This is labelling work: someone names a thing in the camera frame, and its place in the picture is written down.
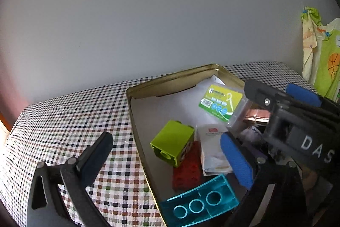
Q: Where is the purple block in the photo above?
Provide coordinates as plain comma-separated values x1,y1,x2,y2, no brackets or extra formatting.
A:
252,148,267,160

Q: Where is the brown copper case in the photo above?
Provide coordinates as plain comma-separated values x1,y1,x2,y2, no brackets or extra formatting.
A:
244,109,271,123

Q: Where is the white box with gold top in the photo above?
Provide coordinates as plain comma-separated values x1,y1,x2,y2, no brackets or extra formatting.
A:
196,124,232,176

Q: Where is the black white object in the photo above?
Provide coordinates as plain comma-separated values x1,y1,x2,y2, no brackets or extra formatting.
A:
238,124,266,145

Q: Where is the green dental floss box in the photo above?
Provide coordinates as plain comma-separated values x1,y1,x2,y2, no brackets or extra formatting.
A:
198,83,252,129

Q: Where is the red toy brick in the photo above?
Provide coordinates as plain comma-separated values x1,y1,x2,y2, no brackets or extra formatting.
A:
172,141,203,191

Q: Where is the teal toy brick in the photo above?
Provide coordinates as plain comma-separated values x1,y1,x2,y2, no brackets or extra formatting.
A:
159,175,239,226

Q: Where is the lime green toy brick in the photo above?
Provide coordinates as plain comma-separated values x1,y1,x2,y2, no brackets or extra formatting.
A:
150,120,195,168

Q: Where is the green patterned cloth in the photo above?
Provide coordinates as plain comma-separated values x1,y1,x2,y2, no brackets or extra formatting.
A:
301,6,339,103

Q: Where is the gold metal tray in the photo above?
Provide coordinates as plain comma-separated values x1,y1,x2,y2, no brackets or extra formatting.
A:
126,63,269,227

